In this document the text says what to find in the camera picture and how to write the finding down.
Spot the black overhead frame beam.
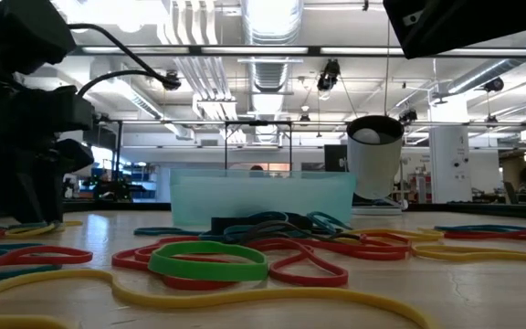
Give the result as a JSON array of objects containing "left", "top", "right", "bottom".
[{"left": 68, "top": 44, "right": 526, "bottom": 59}]

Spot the blue storage shelving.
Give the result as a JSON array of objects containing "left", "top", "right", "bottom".
[{"left": 64, "top": 159, "right": 159, "bottom": 202}]

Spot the wide black rubber band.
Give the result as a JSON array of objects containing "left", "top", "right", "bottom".
[{"left": 211, "top": 213, "right": 313, "bottom": 235}]

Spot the long yellow rubber band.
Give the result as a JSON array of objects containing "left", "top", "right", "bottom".
[{"left": 0, "top": 268, "right": 433, "bottom": 329}]

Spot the white building column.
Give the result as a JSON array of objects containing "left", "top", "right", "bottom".
[{"left": 428, "top": 98, "right": 474, "bottom": 205}]

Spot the silver ceiling air duct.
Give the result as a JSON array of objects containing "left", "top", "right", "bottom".
[{"left": 239, "top": 0, "right": 305, "bottom": 143}]

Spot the black left camera cable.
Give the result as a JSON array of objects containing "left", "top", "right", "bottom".
[{"left": 67, "top": 22, "right": 183, "bottom": 98}]

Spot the teal translucent plastic bin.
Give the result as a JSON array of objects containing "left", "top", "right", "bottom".
[{"left": 169, "top": 168, "right": 358, "bottom": 228}]

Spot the wide green rubber band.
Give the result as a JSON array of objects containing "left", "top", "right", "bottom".
[{"left": 147, "top": 240, "right": 270, "bottom": 283}]

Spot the long teal rubber band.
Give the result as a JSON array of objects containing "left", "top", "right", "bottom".
[{"left": 0, "top": 243, "right": 63, "bottom": 283}]

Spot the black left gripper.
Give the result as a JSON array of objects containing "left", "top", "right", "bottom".
[{"left": 0, "top": 72, "right": 94, "bottom": 226}]

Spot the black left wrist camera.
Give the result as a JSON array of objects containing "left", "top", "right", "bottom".
[{"left": 38, "top": 85, "right": 96, "bottom": 133}]

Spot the black pipe scaffold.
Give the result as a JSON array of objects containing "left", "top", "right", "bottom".
[
  {"left": 93, "top": 119, "right": 125, "bottom": 197},
  {"left": 223, "top": 119, "right": 294, "bottom": 173}
]

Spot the black screen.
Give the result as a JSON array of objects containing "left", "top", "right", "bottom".
[{"left": 323, "top": 143, "right": 350, "bottom": 174}]

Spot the long red rubber band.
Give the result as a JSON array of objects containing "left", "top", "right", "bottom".
[{"left": 110, "top": 235, "right": 350, "bottom": 292}]

